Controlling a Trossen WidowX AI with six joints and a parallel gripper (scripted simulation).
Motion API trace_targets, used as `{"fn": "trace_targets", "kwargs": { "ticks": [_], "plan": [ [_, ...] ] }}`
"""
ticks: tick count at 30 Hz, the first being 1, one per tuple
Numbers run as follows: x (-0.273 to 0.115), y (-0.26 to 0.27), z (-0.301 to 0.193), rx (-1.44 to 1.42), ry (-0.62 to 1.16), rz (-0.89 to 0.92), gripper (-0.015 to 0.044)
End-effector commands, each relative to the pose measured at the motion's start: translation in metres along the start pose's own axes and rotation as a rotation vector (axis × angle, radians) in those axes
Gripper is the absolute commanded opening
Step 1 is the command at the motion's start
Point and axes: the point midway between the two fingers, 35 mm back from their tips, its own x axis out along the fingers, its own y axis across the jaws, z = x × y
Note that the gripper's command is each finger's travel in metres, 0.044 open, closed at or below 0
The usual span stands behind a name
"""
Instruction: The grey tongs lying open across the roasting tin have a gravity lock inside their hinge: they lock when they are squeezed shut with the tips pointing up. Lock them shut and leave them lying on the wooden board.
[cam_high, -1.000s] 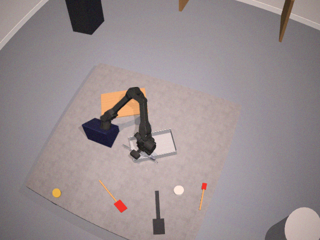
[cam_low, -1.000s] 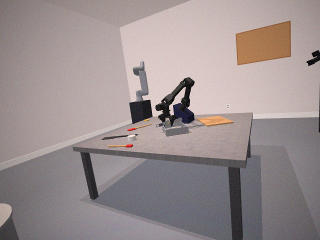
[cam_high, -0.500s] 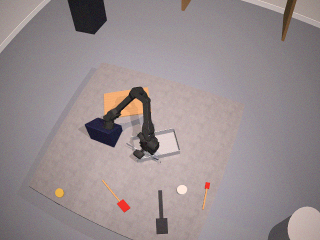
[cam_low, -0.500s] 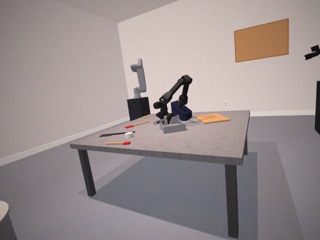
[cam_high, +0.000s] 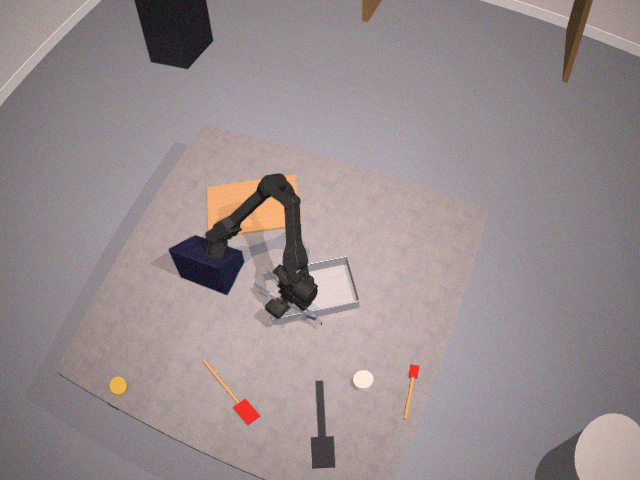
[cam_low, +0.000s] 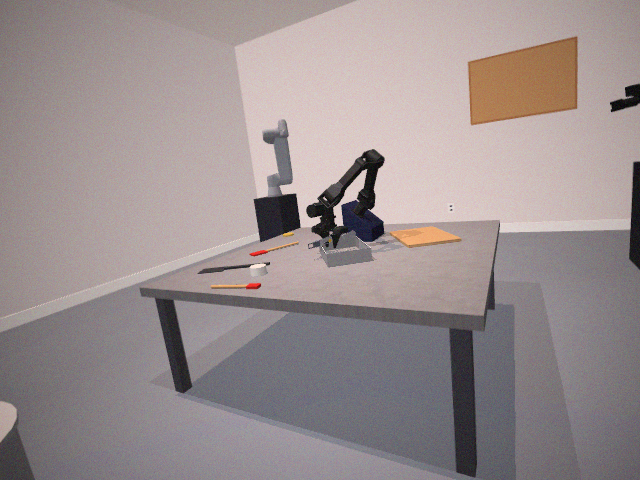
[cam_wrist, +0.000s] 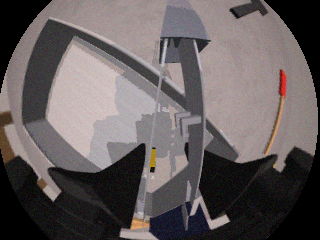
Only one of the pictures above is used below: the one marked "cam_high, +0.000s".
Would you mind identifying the white round disc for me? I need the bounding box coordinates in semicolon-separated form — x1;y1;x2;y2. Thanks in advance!
353;370;373;392

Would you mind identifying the light wooden board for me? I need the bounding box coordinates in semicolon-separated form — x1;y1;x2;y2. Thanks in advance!
207;175;298;235

